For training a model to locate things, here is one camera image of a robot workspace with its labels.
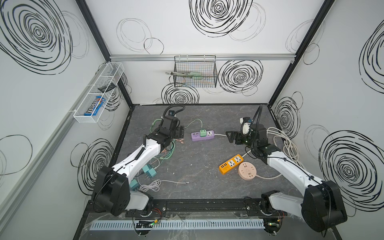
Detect purple power strip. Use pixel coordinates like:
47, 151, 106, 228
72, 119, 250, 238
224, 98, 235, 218
191, 130, 215, 142

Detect light green charger plug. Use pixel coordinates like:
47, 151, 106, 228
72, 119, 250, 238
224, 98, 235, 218
200, 130, 207, 137

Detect white usb cable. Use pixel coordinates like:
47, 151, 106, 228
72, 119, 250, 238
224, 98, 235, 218
138, 179, 191, 193

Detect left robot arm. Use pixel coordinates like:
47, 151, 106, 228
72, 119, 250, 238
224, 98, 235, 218
92, 104, 186, 216

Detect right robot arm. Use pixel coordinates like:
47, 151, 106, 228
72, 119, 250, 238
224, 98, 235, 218
226, 107, 348, 232

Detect teal charger plug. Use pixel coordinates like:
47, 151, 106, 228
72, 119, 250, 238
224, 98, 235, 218
129, 179, 140, 192
142, 165, 157, 178

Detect teal charger plug front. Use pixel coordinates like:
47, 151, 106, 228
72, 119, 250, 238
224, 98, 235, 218
129, 179, 140, 192

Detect round pink power strip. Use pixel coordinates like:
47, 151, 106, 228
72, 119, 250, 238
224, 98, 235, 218
238, 162, 257, 181

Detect orange power strip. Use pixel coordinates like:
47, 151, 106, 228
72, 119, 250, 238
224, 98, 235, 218
219, 154, 244, 175

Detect green tongs in basket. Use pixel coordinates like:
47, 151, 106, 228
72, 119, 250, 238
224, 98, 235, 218
165, 72, 205, 80

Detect black remote control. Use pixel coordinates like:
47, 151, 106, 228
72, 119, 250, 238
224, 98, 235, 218
98, 83, 116, 94

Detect blue candy packet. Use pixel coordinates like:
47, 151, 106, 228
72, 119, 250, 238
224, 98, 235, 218
84, 96, 105, 116

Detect tangled green charging cables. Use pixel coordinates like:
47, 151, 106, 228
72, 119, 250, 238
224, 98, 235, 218
148, 118, 203, 169

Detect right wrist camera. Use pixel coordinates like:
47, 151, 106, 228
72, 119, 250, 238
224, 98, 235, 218
240, 117, 252, 136

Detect white power cords bundle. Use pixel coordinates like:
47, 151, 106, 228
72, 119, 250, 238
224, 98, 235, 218
214, 126, 307, 181

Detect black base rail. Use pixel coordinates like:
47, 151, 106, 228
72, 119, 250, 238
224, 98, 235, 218
93, 197, 292, 218

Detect black wire basket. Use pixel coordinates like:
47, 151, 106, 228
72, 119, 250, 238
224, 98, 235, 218
171, 55, 218, 88

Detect grey slotted cable duct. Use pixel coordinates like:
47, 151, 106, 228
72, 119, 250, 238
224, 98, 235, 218
89, 219, 265, 231

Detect white wire shelf basket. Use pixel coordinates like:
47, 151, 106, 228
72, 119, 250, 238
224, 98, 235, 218
74, 62, 124, 124

